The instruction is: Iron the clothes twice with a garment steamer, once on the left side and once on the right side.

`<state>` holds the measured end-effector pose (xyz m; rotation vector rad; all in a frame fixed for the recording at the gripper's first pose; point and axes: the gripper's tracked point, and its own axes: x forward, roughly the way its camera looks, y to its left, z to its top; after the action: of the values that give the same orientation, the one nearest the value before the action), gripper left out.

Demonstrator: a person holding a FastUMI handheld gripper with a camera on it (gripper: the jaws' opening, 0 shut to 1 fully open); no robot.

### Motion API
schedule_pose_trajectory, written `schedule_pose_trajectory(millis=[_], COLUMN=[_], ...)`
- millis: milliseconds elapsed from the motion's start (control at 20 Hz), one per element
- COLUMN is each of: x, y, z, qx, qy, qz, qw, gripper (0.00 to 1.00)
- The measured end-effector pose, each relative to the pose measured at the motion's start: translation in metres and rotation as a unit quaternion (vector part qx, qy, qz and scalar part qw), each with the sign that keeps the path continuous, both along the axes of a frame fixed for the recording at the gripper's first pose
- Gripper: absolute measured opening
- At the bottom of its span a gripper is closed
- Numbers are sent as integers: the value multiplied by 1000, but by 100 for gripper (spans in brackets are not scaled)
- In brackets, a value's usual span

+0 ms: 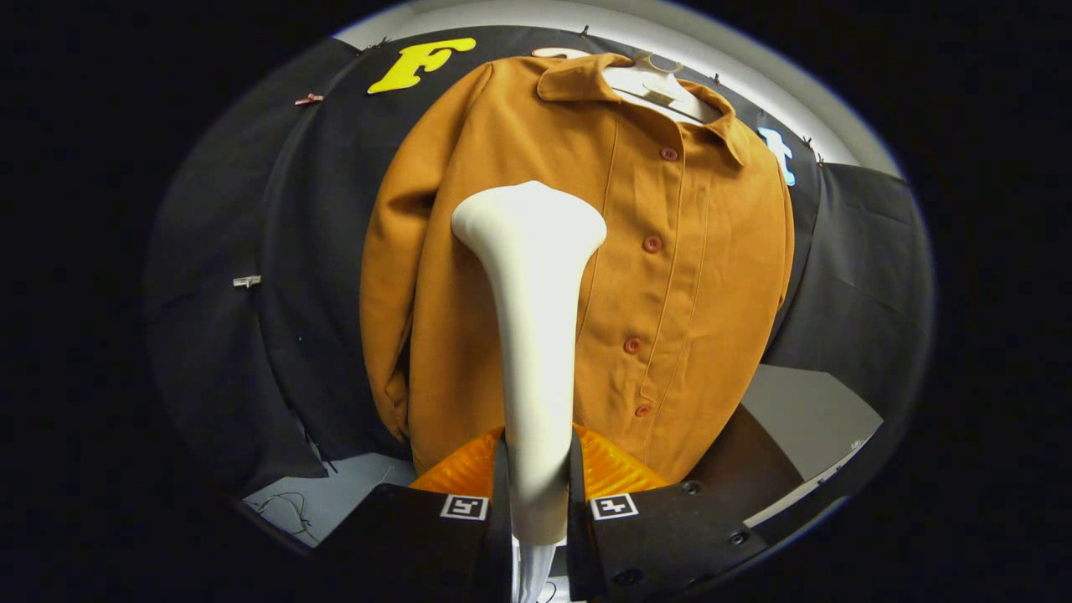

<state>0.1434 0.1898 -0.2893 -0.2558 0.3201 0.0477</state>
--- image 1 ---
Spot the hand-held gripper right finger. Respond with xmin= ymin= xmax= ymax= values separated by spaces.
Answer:
xmin=566 ymin=424 xmax=769 ymax=603

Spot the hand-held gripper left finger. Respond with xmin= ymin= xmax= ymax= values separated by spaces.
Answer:
xmin=314 ymin=425 xmax=513 ymax=603

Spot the white garment steamer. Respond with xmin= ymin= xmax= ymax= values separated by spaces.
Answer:
xmin=451 ymin=180 xmax=608 ymax=603

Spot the orange button-up shirt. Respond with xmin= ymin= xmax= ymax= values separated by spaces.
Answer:
xmin=359 ymin=52 xmax=796 ymax=487

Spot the black backdrop cloth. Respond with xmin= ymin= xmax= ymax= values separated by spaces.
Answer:
xmin=142 ymin=25 xmax=935 ymax=503

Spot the white mannequin torso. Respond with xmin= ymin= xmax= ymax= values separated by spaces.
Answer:
xmin=531 ymin=48 xmax=726 ymax=127

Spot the thin black cable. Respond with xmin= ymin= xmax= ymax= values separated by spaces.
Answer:
xmin=254 ymin=491 xmax=321 ymax=539

